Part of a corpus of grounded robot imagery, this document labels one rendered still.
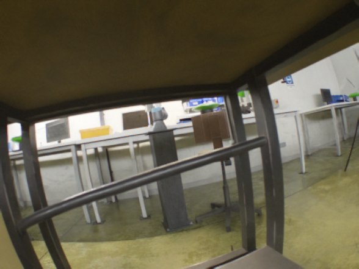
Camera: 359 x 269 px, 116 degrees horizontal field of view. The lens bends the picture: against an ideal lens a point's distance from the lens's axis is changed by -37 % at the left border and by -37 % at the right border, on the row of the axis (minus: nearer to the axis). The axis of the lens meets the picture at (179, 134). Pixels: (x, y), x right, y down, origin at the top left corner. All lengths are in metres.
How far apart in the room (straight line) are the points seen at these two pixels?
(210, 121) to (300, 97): 3.16
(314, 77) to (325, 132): 1.35
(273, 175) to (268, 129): 0.15
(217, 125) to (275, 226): 0.82
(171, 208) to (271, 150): 1.09
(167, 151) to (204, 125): 0.37
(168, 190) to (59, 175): 2.15
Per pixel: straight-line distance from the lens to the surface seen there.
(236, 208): 1.59
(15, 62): 0.42
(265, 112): 0.58
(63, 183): 3.16
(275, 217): 0.65
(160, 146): 1.41
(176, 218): 1.54
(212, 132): 1.24
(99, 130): 1.92
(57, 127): 2.83
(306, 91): 4.43
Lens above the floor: 0.72
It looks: 3 degrees up
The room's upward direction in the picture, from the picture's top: 9 degrees counter-clockwise
